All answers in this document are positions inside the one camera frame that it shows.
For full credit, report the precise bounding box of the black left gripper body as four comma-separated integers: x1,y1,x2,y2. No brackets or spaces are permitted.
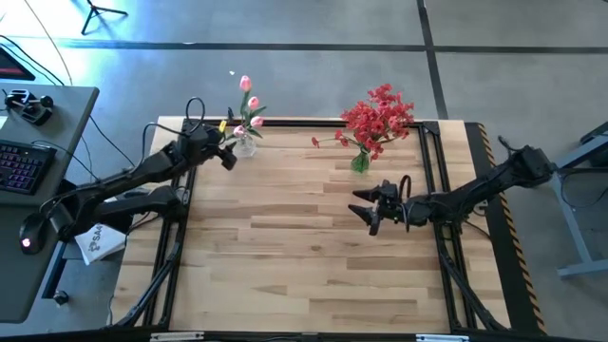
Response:
182,123,224,161

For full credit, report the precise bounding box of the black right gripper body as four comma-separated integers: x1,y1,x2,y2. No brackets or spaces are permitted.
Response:
368,180,412,237

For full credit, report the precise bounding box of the clear glass vase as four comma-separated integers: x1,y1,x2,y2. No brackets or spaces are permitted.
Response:
232,132,258,159

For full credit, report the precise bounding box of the green glass vase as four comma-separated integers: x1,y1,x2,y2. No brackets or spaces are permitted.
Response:
350,149,371,175

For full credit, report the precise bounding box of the black hazard-striped edge strip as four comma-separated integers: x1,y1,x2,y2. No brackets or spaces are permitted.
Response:
465,122,547,333

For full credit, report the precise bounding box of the silver metal hinge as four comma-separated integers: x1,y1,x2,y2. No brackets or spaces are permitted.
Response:
415,333,470,342
149,331,205,342

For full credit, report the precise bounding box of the white paper box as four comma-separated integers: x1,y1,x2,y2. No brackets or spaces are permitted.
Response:
73,222,128,266

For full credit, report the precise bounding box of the black tripod stand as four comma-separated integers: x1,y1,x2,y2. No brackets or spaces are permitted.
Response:
80,0,129,37

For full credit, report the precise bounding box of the black desk clamp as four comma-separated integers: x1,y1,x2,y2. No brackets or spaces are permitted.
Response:
3,88,55,126

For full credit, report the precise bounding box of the black computer keyboard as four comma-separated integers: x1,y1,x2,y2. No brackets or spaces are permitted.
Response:
0,139,58,196

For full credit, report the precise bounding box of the black computer mouse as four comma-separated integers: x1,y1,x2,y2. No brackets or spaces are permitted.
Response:
18,213,48,257

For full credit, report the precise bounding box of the black monitor corner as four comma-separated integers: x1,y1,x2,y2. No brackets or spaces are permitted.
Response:
0,45,37,82

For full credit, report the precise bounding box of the grey desk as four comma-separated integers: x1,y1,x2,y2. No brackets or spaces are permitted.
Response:
0,83,101,324

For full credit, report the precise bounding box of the black metal table frame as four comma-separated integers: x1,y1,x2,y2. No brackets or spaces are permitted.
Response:
111,117,509,333

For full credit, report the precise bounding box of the black cable to table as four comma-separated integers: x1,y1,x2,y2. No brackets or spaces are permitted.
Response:
88,114,139,167

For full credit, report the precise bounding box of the white floor cable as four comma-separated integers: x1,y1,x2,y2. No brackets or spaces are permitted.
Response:
22,0,74,86

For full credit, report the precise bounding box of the blue-grey metal table frame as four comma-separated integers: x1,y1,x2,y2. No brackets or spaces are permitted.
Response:
550,121,608,279

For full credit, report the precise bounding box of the black floor cable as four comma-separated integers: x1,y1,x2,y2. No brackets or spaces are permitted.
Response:
0,33,67,86

